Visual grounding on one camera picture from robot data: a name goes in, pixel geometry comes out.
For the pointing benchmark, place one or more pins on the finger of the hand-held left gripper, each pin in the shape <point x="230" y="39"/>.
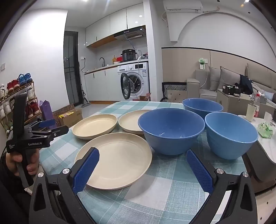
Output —
<point x="48" y="122"/>
<point x="58" y="131"/>

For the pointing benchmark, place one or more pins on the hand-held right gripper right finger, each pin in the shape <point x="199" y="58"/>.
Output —
<point x="200" y="172"/>

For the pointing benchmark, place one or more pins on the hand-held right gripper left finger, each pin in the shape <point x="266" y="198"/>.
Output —
<point x="86" y="170"/>

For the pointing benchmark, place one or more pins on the cream round plate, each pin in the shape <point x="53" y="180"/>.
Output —
<point x="120" y="159"/>
<point x="94" y="126"/>
<point x="130" y="121"/>

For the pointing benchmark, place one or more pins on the blue ceramic bowl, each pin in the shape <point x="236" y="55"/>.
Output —
<point x="200" y="106"/>
<point x="230" y="142"/>

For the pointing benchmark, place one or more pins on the blue plastic bowls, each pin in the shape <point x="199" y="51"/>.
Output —
<point x="172" y="137"/>

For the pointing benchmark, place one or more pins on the person's left forearm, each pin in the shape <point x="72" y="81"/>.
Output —
<point x="10" y="193"/>

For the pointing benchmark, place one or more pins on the person's left hand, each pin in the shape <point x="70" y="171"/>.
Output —
<point x="11" y="158"/>

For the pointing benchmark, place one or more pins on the purple bag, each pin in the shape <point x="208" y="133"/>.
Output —
<point x="46" y="112"/>

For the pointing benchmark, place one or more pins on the yellow snack bag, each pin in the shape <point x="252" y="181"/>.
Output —
<point x="65" y="115"/>

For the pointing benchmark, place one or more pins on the brown cardboard box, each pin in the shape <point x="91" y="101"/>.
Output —
<point x="72" y="120"/>

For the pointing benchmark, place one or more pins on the patterned brown carton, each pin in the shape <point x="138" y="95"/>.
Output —
<point x="63" y="109"/>

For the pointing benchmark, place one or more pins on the wooden shoe rack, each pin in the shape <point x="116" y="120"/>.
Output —
<point x="36" y="101"/>

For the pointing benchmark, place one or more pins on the teal checked tablecloth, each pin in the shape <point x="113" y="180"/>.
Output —
<point x="172" y="193"/>

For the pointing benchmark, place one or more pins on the floor mop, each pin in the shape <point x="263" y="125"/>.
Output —
<point x="84" y="101"/>

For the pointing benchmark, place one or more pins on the group of assorted shoes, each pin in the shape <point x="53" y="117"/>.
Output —
<point x="24" y="78"/>

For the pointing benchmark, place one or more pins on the dark glass door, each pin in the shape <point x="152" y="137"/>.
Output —
<point x="72" y="69"/>

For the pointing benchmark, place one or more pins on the white base cabinets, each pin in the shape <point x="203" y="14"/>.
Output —
<point x="101" y="86"/>

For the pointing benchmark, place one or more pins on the marble top coffee table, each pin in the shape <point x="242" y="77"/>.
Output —
<point x="265" y="155"/>

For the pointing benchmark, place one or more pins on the grey side cabinet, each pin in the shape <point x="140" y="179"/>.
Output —
<point x="230" y="103"/>

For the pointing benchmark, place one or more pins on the green tissue pack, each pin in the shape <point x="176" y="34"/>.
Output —
<point x="265" y="130"/>

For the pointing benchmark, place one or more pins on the cream tumbler cup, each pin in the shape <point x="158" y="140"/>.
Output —
<point x="250" y="113"/>

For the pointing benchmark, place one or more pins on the kitchen faucet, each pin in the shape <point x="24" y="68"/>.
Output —
<point x="103" y="61"/>

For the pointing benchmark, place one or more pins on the grey sofa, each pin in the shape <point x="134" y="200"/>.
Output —
<point x="194" y="88"/>

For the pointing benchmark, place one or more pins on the plastic bottle red label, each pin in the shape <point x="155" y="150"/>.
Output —
<point x="257" y="107"/>

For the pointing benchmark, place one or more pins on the black open box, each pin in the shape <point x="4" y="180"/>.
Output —
<point x="230" y="90"/>

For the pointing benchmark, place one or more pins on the black white patterned mat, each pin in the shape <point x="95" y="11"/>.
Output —
<point x="172" y="86"/>

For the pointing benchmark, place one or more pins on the yellow bottle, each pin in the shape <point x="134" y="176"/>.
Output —
<point x="114" y="59"/>

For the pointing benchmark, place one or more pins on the red box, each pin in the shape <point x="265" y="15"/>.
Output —
<point x="146" y="97"/>

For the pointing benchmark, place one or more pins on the grey sofa cushion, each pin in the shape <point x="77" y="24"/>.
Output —
<point x="228" y="77"/>
<point x="214" y="79"/>

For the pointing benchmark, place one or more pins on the dark jacket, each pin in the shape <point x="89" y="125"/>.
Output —
<point x="245" y="84"/>

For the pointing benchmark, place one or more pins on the white washing machine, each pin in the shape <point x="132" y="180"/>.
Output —
<point x="140" y="75"/>

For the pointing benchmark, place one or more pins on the black pressure cooker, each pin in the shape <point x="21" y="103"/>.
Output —
<point x="129" y="55"/>

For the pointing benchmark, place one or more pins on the kitchen range hood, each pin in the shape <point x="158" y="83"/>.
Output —
<point x="131" y="33"/>

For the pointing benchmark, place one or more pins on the white air conditioner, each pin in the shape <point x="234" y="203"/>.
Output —
<point x="183" y="5"/>

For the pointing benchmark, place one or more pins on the wall outlet with green plug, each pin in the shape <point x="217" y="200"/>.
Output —
<point x="202" y="63"/>

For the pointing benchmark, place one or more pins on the white wall cabinets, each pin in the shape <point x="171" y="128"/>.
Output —
<point x="116" y="23"/>

